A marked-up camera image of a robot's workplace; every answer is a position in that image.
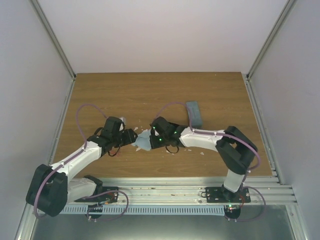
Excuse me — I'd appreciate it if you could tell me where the aluminium frame post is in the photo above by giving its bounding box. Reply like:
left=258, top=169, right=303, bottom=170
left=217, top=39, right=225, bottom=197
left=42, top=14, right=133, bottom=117
left=245, top=0, right=297, bottom=81
left=29, top=0, right=77, bottom=81

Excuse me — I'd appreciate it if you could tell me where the green glasses case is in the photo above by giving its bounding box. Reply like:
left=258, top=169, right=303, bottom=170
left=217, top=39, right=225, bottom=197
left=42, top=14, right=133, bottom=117
left=186, top=101, right=203, bottom=129

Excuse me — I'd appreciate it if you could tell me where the left aluminium frame post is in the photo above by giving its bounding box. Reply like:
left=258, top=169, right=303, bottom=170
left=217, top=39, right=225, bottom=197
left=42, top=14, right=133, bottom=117
left=29, top=0, right=77, bottom=81

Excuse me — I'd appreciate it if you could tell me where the right aluminium frame post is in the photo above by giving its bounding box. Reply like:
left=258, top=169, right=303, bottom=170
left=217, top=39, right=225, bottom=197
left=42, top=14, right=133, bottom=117
left=245, top=0, right=297, bottom=81

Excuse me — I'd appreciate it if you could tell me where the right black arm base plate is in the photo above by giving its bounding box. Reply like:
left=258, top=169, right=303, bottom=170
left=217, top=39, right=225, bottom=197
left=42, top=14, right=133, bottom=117
left=200, top=186, right=251, bottom=204

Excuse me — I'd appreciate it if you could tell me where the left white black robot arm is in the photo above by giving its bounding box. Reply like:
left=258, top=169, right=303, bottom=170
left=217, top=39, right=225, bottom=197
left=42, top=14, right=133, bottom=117
left=25, top=116, right=138, bottom=217

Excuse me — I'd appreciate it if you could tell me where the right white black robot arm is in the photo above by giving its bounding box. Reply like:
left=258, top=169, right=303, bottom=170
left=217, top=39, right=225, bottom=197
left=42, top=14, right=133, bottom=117
left=149, top=116, right=261, bottom=203

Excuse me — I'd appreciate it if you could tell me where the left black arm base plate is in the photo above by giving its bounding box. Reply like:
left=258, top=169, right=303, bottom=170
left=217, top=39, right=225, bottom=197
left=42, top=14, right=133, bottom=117
left=74, top=186, right=119, bottom=204

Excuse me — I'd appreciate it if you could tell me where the grey slotted cable duct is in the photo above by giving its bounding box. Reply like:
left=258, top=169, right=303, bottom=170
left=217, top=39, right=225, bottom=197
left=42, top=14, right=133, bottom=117
left=59, top=205, right=226, bottom=216

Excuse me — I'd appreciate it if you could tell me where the aluminium mounting rail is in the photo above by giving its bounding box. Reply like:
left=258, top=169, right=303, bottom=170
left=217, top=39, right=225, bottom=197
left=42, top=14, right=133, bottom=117
left=101, top=176, right=298, bottom=206

